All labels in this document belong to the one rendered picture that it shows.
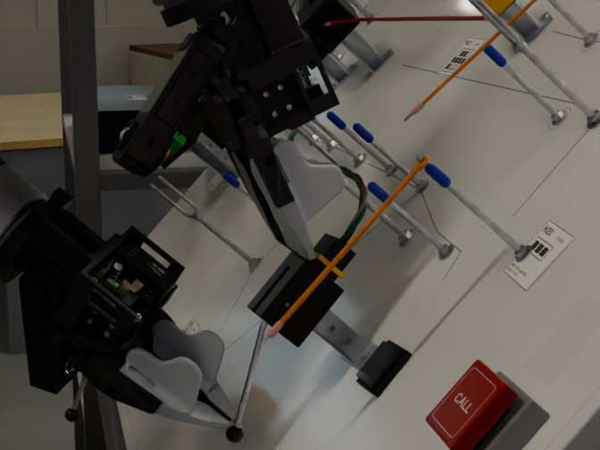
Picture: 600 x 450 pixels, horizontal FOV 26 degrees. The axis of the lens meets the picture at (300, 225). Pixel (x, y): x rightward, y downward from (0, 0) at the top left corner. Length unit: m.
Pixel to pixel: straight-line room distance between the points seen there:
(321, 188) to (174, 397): 0.19
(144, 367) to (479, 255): 0.26
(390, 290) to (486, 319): 0.17
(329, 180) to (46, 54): 6.58
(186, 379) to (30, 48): 6.57
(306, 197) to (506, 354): 0.20
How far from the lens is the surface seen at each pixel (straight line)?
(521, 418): 0.77
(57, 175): 4.44
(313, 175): 0.96
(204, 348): 0.99
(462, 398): 0.79
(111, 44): 7.61
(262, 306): 0.98
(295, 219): 0.95
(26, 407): 4.03
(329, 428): 0.98
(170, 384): 0.98
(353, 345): 1.01
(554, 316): 0.84
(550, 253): 0.90
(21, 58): 7.49
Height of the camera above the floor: 1.37
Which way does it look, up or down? 12 degrees down
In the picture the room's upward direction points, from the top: straight up
